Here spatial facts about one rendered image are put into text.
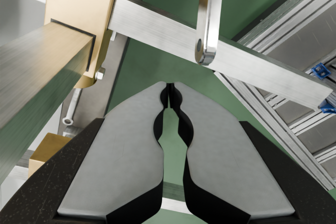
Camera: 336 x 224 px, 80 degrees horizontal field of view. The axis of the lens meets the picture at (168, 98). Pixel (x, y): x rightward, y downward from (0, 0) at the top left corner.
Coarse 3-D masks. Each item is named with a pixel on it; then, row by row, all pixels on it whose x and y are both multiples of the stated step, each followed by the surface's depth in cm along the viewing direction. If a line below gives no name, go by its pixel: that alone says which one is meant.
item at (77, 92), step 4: (76, 88) 35; (80, 88) 35; (76, 92) 36; (80, 92) 36; (72, 96) 36; (76, 96) 36; (72, 100) 37; (76, 100) 37; (72, 104) 37; (76, 104) 37; (68, 108) 38; (72, 108) 38; (68, 112) 38; (72, 112) 38; (64, 116) 39; (68, 116) 38; (72, 116) 39; (64, 120) 39; (72, 120) 39; (68, 124) 39
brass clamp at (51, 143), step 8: (48, 136) 29; (56, 136) 29; (64, 136) 30; (40, 144) 27; (48, 144) 28; (56, 144) 28; (64, 144) 29; (40, 152) 26; (48, 152) 27; (32, 160) 25; (40, 160) 25; (32, 168) 26
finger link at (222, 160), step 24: (192, 96) 10; (192, 120) 8; (216, 120) 8; (192, 144) 7; (216, 144) 7; (240, 144) 7; (192, 168) 6; (216, 168) 6; (240, 168) 6; (264, 168) 7; (192, 192) 6; (216, 192) 6; (240, 192) 6; (264, 192) 6; (216, 216) 6; (240, 216) 6; (264, 216) 5
